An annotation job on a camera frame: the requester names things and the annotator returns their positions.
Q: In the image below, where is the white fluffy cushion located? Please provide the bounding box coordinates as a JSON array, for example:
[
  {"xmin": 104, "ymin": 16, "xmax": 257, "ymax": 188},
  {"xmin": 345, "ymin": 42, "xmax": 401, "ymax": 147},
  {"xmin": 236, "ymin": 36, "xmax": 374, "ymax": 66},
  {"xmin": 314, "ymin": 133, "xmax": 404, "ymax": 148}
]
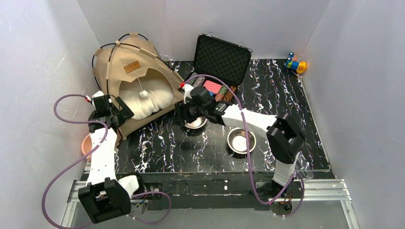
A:
[{"xmin": 119, "ymin": 77, "xmax": 174, "ymax": 120}]

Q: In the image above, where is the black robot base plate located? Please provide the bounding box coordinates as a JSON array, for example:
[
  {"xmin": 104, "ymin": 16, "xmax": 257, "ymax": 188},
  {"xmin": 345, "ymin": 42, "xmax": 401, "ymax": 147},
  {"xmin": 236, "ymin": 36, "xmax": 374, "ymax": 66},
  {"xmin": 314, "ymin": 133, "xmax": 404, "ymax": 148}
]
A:
[{"xmin": 126, "ymin": 172, "xmax": 286, "ymax": 211}]

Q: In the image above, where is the steel pet bowl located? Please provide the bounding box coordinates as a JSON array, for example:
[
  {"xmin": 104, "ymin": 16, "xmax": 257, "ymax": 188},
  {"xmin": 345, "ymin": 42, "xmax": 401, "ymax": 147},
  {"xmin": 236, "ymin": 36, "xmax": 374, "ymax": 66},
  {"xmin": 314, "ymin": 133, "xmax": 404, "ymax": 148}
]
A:
[
  {"xmin": 227, "ymin": 128, "xmax": 256, "ymax": 155},
  {"xmin": 185, "ymin": 116, "xmax": 207, "ymax": 129}
]

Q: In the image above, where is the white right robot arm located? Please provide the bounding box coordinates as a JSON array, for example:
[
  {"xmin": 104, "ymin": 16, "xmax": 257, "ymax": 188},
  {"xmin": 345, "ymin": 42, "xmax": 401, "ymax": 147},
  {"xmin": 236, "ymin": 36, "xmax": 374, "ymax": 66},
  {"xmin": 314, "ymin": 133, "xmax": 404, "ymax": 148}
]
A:
[{"xmin": 175, "ymin": 83, "xmax": 305, "ymax": 186}]

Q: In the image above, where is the pink double bowl holder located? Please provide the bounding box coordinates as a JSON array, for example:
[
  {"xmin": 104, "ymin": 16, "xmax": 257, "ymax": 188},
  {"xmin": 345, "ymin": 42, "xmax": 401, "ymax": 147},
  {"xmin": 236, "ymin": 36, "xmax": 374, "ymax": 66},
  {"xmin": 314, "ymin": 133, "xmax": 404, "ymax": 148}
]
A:
[{"xmin": 81, "ymin": 134, "xmax": 92, "ymax": 155}]

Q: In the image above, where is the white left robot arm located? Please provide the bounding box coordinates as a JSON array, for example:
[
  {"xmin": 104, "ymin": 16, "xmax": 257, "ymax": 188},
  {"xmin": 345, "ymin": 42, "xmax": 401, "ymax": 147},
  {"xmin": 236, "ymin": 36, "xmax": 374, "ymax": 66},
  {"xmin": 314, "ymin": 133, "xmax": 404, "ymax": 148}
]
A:
[{"xmin": 78, "ymin": 91, "xmax": 139, "ymax": 224}]

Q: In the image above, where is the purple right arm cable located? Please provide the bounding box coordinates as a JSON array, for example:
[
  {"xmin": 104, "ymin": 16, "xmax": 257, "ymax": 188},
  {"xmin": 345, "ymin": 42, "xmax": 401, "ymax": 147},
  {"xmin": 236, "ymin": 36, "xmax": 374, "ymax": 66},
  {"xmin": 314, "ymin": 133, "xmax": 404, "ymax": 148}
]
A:
[{"xmin": 179, "ymin": 74, "xmax": 305, "ymax": 217}]

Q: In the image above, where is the white pompom toy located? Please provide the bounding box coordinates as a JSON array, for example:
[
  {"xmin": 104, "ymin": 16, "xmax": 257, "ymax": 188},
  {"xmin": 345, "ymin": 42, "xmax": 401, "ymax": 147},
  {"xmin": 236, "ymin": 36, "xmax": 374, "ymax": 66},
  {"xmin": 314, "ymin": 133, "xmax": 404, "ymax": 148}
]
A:
[{"xmin": 139, "ymin": 90, "xmax": 149, "ymax": 99}]

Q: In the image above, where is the black poker chip case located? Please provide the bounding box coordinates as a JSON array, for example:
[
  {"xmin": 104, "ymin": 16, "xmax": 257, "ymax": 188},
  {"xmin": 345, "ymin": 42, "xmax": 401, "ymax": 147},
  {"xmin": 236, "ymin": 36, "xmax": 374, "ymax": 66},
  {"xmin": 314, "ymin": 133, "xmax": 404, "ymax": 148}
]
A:
[{"xmin": 185, "ymin": 34, "xmax": 252, "ymax": 102}]

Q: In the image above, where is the colourful toy train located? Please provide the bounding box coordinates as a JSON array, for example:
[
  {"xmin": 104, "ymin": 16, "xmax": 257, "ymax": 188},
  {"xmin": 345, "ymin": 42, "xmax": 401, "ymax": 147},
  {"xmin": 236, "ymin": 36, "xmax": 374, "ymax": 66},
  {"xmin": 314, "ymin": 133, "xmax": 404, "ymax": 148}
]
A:
[{"xmin": 284, "ymin": 52, "xmax": 307, "ymax": 74}]

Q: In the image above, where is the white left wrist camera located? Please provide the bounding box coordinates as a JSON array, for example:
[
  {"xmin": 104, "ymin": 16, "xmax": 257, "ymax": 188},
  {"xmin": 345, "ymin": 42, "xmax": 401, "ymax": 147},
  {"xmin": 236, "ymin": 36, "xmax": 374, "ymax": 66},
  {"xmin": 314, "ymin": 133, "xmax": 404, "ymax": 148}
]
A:
[{"xmin": 91, "ymin": 91, "xmax": 105, "ymax": 100}]

